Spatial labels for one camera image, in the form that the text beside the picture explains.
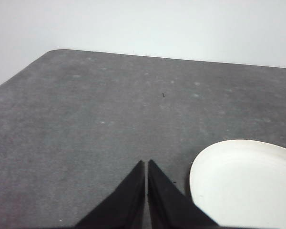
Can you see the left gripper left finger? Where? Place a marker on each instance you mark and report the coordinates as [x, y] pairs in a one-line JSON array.
[[126, 205]]

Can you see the white round plate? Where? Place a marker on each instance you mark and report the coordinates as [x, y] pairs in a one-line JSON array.
[[248, 186]]

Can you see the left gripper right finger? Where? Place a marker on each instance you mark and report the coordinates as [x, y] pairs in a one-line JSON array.
[[166, 205]]

